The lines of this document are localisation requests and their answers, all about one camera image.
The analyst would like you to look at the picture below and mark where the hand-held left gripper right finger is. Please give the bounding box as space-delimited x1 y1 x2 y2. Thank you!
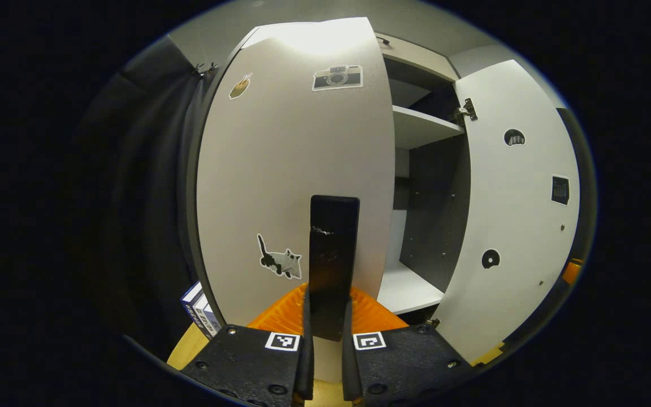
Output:
341 285 476 407

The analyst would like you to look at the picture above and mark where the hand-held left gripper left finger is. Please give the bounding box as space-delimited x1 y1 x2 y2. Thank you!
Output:
180 283 315 407

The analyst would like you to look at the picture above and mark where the white cabinet door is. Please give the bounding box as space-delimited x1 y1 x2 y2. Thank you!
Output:
432 59 581 365
196 17 397 384

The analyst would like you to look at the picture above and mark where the black door handle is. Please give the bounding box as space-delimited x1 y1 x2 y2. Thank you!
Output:
309 195 361 342

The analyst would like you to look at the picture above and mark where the white double-door shoe cabinet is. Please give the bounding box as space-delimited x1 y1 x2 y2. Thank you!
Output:
186 17 581 385

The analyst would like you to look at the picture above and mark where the white cabinet shelf board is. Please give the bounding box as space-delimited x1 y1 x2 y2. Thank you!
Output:
376 260 446 315
392 105 466 150

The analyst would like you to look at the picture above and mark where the blue and white box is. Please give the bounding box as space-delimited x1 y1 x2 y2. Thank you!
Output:
180 281 223 341

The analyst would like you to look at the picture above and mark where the black backdrop cloth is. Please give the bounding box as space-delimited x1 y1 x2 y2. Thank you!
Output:
74 37 219 362

